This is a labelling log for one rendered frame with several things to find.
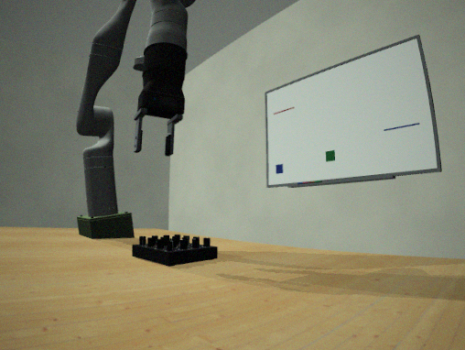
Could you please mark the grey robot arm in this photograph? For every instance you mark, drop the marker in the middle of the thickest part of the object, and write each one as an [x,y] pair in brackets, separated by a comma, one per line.
[106,51]

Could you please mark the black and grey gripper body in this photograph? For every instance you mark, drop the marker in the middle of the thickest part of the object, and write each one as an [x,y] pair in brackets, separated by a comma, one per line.
[163,70]

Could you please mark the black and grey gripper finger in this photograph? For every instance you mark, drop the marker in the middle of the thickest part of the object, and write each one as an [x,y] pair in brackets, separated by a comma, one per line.
[138,129]
[170,136]

